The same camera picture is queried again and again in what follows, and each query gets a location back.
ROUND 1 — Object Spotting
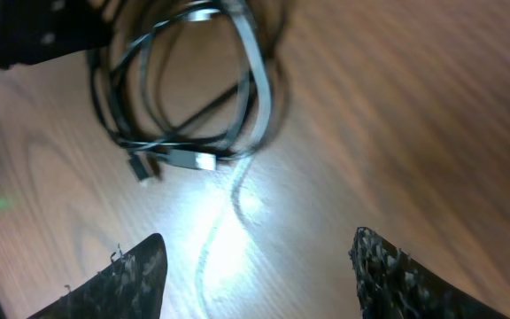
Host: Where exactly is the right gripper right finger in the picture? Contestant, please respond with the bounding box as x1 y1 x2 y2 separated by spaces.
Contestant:
349 227 506 319

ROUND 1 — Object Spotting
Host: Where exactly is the white usb cable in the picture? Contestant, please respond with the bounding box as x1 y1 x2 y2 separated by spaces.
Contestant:
183 0 274 319

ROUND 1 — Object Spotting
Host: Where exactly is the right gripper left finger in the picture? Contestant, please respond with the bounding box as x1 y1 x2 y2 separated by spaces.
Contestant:
32 233 167 319

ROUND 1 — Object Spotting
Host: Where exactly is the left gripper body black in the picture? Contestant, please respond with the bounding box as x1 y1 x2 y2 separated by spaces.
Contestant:
0 0 112 69

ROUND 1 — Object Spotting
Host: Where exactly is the black usb cable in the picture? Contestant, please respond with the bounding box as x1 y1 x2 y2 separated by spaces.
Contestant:
87 0 291 183

